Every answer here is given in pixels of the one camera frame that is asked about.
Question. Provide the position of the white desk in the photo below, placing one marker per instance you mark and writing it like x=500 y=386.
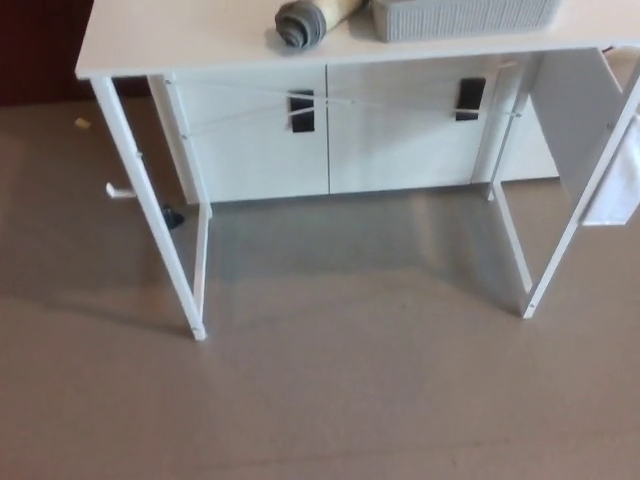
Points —
x=146 y=200

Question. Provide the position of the white desk hook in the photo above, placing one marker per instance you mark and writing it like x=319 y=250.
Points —
x=116 y=191

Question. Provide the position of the grey perforated plastic container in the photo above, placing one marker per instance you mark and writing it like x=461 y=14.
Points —
x=450 y=22

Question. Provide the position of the white cabinet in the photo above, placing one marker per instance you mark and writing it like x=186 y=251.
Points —
x=400 y=150

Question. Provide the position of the black caster wheel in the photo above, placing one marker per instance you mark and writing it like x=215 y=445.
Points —
x=172 y=216

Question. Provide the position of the small yellow scrap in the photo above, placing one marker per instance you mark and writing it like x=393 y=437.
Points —
x=81 y=123

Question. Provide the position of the dark brown furniture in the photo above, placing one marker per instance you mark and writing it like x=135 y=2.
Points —
x=40 y=50

